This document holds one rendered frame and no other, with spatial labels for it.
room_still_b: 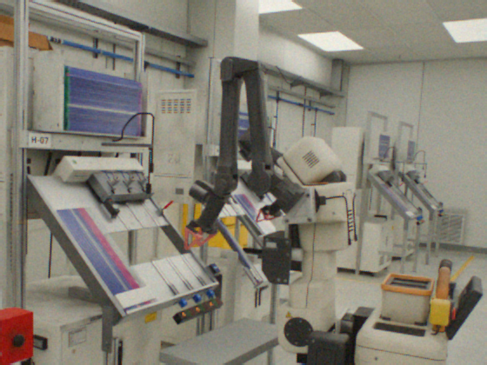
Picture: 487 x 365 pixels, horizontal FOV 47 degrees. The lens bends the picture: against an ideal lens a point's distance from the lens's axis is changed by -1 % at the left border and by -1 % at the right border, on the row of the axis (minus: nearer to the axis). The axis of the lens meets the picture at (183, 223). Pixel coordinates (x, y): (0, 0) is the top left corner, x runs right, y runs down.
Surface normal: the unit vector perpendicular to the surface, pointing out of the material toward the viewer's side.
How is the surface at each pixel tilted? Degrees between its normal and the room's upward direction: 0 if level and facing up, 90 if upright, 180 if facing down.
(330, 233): 90
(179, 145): 90
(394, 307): 92
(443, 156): 90
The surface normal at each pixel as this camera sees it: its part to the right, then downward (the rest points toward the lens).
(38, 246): 0.83, 0.10
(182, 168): -0.55, 0.07
